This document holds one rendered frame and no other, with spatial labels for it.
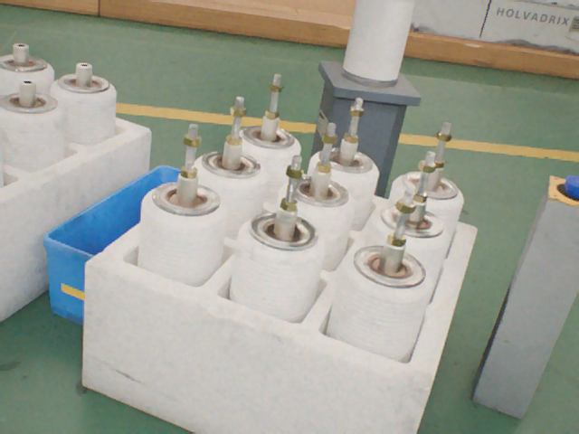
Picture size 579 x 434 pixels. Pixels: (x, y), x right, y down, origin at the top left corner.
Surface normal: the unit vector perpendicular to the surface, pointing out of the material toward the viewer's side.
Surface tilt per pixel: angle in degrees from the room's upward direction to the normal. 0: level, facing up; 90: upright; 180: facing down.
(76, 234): 88
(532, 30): 90
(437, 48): 90
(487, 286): 0
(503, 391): 90
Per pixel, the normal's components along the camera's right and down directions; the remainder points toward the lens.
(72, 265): -0.38, 0.41
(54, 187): 0.91, 0.32
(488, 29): 0.13, 0.48
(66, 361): 0.16, -0.87
